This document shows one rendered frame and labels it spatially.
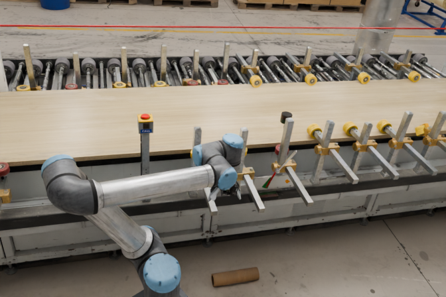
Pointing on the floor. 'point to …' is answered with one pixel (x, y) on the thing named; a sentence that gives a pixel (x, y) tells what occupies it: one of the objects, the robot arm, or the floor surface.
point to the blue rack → (427, 4)
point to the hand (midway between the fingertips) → (223, 199)
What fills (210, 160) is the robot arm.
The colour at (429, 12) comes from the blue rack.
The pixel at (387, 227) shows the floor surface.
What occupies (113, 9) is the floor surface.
